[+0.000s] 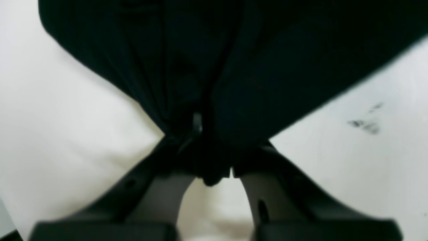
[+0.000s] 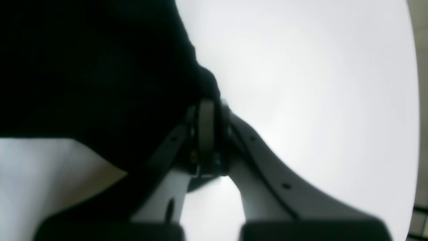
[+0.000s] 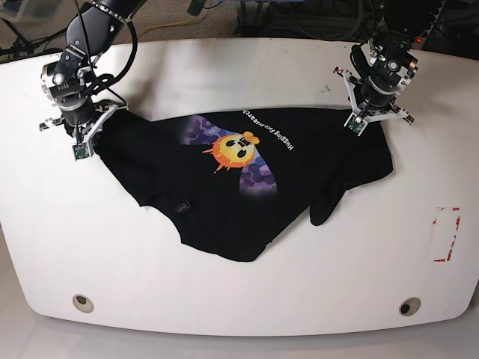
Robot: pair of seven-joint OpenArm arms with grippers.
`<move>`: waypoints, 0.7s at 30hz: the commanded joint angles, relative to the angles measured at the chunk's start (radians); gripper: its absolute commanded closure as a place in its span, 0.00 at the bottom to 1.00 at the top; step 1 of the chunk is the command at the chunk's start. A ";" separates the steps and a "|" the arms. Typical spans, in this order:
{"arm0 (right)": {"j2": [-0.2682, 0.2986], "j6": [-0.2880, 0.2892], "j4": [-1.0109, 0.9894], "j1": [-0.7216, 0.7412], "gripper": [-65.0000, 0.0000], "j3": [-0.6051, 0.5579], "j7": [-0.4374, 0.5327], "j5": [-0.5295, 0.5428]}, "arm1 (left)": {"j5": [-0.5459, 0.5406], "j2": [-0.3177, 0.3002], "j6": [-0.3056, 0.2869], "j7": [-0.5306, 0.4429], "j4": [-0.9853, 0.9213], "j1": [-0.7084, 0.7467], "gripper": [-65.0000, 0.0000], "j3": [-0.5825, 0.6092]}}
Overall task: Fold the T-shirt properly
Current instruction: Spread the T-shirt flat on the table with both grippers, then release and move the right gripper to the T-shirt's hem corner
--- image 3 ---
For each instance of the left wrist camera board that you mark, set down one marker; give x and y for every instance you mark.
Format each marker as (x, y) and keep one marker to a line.
(356, 124)

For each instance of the black graphic T-shirt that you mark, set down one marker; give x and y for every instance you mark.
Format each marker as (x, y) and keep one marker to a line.
(231, 182)

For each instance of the black tripod stand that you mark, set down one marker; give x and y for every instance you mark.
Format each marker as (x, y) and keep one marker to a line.
(22, 47)

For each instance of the right table cable grommet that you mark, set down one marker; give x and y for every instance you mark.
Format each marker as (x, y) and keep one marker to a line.
(410, 306)

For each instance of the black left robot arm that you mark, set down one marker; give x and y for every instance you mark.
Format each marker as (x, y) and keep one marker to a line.
(390, 68)

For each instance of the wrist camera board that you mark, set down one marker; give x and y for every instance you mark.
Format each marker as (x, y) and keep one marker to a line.
(356, 124)
(81, 151)

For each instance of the black power strip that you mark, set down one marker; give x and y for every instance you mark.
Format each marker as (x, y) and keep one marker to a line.
(430, 14)

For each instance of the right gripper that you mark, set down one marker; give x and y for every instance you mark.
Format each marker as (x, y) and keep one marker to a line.
(82, 121)

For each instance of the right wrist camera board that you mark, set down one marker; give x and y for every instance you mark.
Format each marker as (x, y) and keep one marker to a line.
(81, 151)

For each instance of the red tape rectangle marking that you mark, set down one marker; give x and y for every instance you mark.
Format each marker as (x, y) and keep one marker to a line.
(444, 231)

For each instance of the left table cable grommet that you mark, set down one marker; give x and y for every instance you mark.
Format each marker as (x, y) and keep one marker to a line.
(83, 304)

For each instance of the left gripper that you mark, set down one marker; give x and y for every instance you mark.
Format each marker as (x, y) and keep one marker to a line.
(369, 103)

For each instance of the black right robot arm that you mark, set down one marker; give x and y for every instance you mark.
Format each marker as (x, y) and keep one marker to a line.
(70, 83)

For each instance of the table cable grommet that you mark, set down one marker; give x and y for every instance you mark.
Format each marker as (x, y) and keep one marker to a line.
(83, 304)
(410, 306)

